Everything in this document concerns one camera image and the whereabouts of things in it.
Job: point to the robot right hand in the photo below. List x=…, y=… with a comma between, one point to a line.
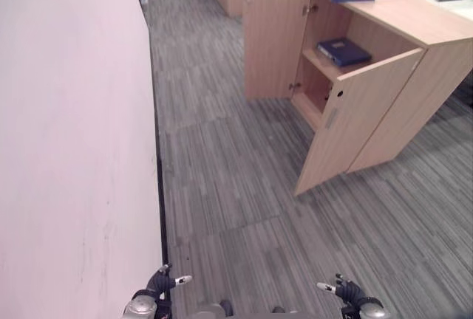
x=349, y=291

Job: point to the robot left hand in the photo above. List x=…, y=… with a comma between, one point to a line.
x=159, y=285

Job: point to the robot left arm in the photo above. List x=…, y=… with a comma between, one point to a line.
x=142, y=306

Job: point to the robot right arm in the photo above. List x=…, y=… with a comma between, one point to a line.
x=371, y=311

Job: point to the metal cabinet door hinge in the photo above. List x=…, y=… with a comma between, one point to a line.
x=294, y=86
x=309, y=9

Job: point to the wooden office cabinet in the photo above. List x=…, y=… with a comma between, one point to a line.
x=414, y=75

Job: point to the wooden cabinet shelf board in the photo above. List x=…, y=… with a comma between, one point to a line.
x=321, y=62

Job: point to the robot silver body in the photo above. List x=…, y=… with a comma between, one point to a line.
x=207, y=312

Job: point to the robot left dark foot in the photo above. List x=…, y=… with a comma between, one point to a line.
x=226, y=307

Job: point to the robot dark foot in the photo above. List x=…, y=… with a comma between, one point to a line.
x=278, y=310
x=226, y=307

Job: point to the robot right dark foot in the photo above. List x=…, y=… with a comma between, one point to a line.
x=278, y=310

